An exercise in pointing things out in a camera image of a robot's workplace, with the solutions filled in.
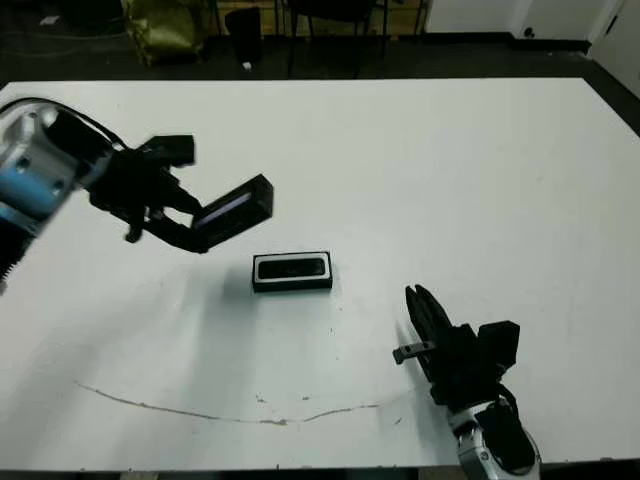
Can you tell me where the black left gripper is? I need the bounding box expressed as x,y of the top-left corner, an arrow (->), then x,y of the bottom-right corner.
89,149 -> 209,255

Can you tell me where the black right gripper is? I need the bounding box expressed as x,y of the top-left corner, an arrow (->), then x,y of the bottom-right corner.
392,284 -> 502,407

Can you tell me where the black box lid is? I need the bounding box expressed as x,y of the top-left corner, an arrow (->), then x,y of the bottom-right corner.
192,173 -> 276,250

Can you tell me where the black box base white insert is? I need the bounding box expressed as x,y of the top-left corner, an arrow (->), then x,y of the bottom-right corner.
251,248 -> 335,295

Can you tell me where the large crinkled plastic bag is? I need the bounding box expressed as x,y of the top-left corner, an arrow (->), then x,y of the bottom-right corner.
124,0 -> 206,66

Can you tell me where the black waste bin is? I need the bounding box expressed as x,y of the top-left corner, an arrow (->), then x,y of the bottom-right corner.
224,6 -> 263,65

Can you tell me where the black office chair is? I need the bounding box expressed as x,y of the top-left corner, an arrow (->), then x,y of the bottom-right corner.
287,0 -> 391,80

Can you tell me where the white door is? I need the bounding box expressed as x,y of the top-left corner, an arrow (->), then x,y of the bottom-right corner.
587,0 -> 640,99

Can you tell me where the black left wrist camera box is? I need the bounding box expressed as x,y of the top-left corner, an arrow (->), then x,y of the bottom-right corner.
137,133 -> 197,169

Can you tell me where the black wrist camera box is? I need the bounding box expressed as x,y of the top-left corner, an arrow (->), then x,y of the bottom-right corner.
474,321 -> 521,374
137,133 -> 197,169

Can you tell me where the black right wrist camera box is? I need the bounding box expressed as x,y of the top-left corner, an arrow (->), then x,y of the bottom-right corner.
474,321 -> 521,374

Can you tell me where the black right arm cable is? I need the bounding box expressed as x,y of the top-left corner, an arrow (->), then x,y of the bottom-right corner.
494,382 -> 524,426

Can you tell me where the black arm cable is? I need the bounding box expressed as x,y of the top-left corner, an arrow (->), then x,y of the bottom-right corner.
494,382 -> 524,426
0,97 -> 126,151

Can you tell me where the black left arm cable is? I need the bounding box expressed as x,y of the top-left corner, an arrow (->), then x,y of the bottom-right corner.
0,97 -> 126,151

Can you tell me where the thin white floor cable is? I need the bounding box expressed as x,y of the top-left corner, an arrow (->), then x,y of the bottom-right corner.
0,18 -> 126,56

